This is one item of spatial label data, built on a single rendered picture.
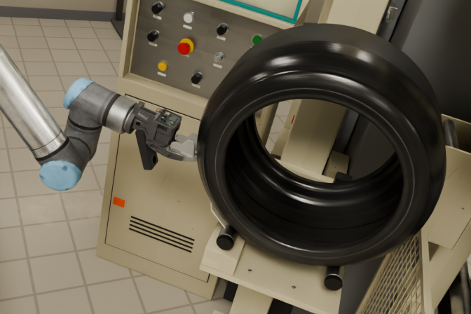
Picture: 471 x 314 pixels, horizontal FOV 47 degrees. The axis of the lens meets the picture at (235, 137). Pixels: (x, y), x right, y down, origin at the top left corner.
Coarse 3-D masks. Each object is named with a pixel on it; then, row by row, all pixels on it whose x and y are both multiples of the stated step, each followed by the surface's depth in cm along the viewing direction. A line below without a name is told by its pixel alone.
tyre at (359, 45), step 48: (288, 48) 111; (336, 48) 109; (384, 48) 116; (240, 96) 113; (288, 96) 109; (336, 96) 106; (384, 96) 105; (432, 96) 119; (240, 144) 148; (432, 144) 109; (240, 192) 143; (288, 192) 152; (336, 192) 148; (384, 192) 143; (432, 192) 113; (288, 240) 129; (336, 240) 138; (384, 240) 120
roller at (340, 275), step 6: (330, 270) 132; (336, 270) 132; (342, 270) 133; (330, 276) 130; (336, 276) 130; (342, 276) 131; (324, 282) 131; (330, 282) 130; (336, 282) 130; (342, 282) 130; (330, 288) 131; (336, 288) 131
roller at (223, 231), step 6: (222, 228) 136; (228, 228) 135; (222, 234) 134; (228, 234) 134; (234, 234) 135; (216, 240) 134; (222, 240) 133; (228, 240) 133; (234, 240) 134; (222, 246) 134; (228, 246) 134
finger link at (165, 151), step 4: (156, 148) 134; (160, 148) 134; (164, 148) 134; (168, 148) 134; (160, 152) 134; (164, 152) 133; (168, 152) 133; (172, 152) 134; (168, 156) 134; (172, 156) 134; (176, 156) 134; (180, 156) 134; (180, 160) 134
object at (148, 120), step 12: (144, 108) 134; (132, 120) 133; (144, 120) 134; (156, 120) 132; (168, 120) 133; (180, 120) 136; (156, 132) 134; (168, 132) 131; (156, 144) 134; (168, 144) 136
